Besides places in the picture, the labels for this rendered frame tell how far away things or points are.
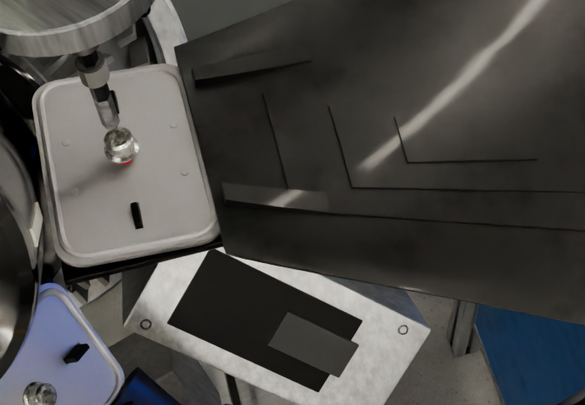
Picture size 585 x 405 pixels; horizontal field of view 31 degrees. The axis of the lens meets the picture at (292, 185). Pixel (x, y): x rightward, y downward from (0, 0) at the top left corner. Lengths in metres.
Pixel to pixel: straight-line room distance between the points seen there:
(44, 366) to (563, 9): 0.28
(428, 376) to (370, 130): 1.24
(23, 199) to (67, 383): 0.12
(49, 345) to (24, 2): 0.20
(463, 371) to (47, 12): 1.39
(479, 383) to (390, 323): 1.09
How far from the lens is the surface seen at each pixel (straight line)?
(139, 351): 0.68
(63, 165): 0.44
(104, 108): 0.40
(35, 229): 0.40
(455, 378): 1.66
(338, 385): 0.59
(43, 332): 0.49
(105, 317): 0.70
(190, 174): 0.43
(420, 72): 0.46
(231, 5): 1.46
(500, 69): 0.47
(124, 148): 0.42
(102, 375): 0.50
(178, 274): 0.55
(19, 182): 0.41
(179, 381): 0.63
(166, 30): 0.61
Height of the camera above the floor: 1.55
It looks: 59 degrees down
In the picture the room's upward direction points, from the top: 6 degrees counter-clockwise
